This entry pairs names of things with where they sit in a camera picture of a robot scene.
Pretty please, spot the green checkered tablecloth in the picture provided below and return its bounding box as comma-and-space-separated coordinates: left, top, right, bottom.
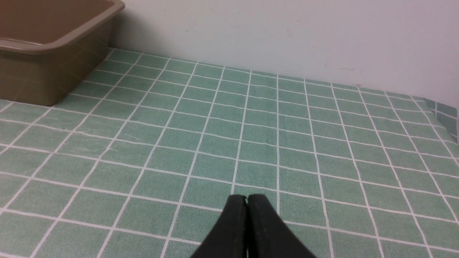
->
0, 49, 459, 258

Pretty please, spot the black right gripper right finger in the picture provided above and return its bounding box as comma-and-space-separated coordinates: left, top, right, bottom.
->
247, 194, 316, 258

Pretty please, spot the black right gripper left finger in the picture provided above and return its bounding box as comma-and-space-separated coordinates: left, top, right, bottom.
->
191, 195, 247, 258

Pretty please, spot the brown plastic bin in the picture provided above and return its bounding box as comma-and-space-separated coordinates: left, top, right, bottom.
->
0, 0, 125, 106

